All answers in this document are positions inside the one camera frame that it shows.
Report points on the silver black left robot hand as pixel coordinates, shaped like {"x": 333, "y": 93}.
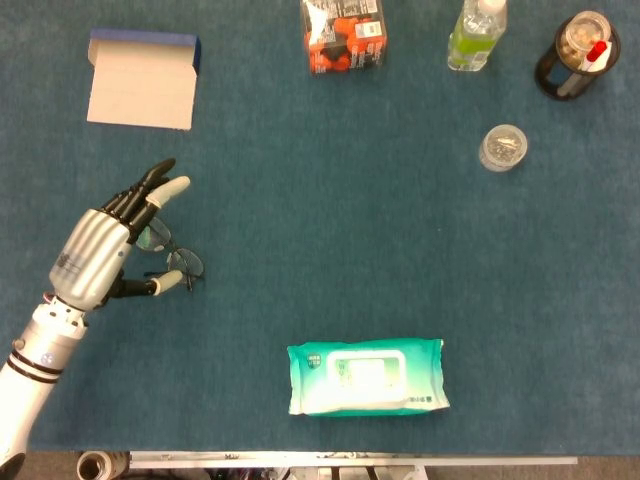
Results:
{"x": 90, "y": 255}

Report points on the thin black metal eyeglasses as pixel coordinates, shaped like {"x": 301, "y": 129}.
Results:
{"x": 187, "y": 260}

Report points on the blue cardboard box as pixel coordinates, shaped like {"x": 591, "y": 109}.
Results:
{"x": 142, "y": 90}

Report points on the brown tape roll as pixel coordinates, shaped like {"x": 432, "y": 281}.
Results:
{"x": 95, "y": 466}

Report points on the blue felt table cloth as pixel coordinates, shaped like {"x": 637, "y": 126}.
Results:
{"x": 325, "y": 225}

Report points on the green wet wipes pack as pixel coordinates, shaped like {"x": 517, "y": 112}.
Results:
{"x": 367, "y": 377}

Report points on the small round clear jar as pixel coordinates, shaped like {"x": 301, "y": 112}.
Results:
{"x": 502, "y": 147}

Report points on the clear bottle green label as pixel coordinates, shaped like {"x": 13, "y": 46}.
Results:
{"x": 472, "y": 45}

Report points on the dark round jar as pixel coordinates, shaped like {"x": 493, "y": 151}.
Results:
{"x": 545, "y": 82}

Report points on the tall clear plastic jar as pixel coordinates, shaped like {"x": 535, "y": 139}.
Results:
{"x": 580, "y": 32}

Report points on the white marker red cap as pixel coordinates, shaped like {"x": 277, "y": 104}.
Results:
{"x": 597, "y": 51}

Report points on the aluminium table edge rail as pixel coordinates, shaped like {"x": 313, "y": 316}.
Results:
{"x": 350, "y": 457}

